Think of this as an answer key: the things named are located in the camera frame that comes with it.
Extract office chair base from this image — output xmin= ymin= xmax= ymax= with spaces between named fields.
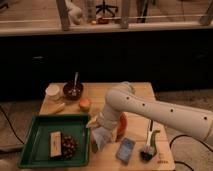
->
xmin=96 ymin=0 xmax=119 ymax=17

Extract orange fruit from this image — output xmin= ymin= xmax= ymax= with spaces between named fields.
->
xmin=79 ymin=98 xmax=91 ymax=112

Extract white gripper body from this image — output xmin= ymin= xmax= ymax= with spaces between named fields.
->
xmin=86 ymin=115 xmax=111 ymax=149

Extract white stuffed toy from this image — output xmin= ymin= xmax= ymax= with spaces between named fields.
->
xmin=65 ymin=0 xmax=83 ymax=25

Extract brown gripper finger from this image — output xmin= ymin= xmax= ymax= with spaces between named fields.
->
xmin=91 ymin=141 xmax=98 ymax=153

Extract bunch of dark grapes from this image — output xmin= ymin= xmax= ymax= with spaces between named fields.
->
xmin=62 ymin=135 xmax=78 ymax=159

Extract orange carrot toy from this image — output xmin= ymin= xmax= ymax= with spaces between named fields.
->
xmin=116 ymin=114 xmax=127 ymax=141

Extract dark brown bowl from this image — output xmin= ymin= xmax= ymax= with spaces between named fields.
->
xmin=63 ymin=82 xmax=84 ymax=100

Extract green plastic tray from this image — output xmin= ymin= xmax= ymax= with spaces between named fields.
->
xmin=19 ymin=114 xmax=90 ymax=168

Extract green handled dish brush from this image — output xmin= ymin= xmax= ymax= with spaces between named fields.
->
xmin=140 ymin=120 xmax=159 ymax=162

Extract black cable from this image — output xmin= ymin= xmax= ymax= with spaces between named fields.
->
xmin=168 ymin=133 xmax=213 ymax=171

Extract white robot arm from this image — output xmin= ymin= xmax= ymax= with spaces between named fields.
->
xmin=88 ymin=82 xmax=213 ymax=150

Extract white cup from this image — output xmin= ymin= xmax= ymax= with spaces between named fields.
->
xmin=45 ymin=85 xmax=60 ymax=100

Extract wooden block in tray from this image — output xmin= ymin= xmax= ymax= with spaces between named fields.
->
xmin=50 ymin=131 xmax=62 ymax=158

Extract metal spoon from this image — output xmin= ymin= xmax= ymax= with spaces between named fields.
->
xmin=71 ymin=72 xmax=79 ymax=96

